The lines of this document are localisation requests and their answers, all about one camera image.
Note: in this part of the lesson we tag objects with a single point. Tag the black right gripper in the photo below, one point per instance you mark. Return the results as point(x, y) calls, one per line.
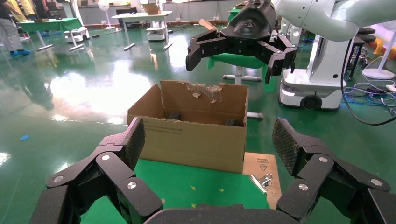
point(250, 31)

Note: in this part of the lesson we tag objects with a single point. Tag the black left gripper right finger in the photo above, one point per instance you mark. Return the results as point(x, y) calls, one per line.
point(325, 179)

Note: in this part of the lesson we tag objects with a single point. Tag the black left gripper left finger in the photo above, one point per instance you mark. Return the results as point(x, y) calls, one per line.
point(108, 173)

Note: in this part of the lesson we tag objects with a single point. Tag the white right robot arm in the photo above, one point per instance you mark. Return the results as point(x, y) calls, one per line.
point(325, 15)

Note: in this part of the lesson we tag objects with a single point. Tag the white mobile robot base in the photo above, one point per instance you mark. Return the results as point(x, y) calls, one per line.
point(75, 34)
point(156, 31)

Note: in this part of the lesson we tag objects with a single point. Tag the tan cardboard piece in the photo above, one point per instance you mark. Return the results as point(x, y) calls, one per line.
point(207, 24)

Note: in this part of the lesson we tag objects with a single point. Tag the large open cardboard carton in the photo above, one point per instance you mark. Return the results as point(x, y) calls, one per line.
point(191, 145)

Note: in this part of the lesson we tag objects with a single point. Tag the brown cardboard box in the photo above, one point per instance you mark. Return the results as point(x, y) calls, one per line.
point(151, 8)

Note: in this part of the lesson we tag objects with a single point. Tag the green cloth covered table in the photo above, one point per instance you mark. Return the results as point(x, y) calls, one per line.
point(241, 60)

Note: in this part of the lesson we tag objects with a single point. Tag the silver binder clip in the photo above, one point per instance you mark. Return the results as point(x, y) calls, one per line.
point(261, 183)

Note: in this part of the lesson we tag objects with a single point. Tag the black foam block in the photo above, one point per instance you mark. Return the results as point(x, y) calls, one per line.
point(232, 122)
point(174, 116)

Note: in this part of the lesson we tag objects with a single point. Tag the white wheeled robot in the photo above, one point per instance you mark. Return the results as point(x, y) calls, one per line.
point(321, 61)

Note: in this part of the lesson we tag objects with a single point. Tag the small blue floor litter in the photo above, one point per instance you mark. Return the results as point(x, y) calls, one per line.
point(24, 138)

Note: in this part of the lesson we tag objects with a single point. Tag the green table cloth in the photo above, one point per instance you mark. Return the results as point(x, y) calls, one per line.
point(201, 176)

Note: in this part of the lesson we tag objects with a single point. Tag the white work table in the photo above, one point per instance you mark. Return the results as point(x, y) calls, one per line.
point(139, 14)

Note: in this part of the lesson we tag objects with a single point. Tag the white round stand base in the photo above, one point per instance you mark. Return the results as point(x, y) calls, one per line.
point(377, 73)

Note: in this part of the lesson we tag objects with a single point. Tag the black stool stack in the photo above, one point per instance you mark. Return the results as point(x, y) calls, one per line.
point(367, 38)

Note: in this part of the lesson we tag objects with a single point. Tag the yellow orange floor object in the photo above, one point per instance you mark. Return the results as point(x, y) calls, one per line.
point(379, 46)

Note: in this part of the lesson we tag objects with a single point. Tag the white standing fan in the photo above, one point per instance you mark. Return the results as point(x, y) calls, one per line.
point(103, 4)

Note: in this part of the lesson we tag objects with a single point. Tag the long green covered table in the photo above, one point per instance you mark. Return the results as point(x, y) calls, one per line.
point(52, 24)

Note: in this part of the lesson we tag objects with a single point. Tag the person in grey trousers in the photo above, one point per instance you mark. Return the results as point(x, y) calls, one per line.
point(7, 31)

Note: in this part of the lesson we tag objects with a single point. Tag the person in yellow vest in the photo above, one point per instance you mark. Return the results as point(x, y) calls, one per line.
point(28, 7)

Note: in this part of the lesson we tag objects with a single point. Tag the white table pedestal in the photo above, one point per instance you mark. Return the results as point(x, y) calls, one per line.
point(238, 74)

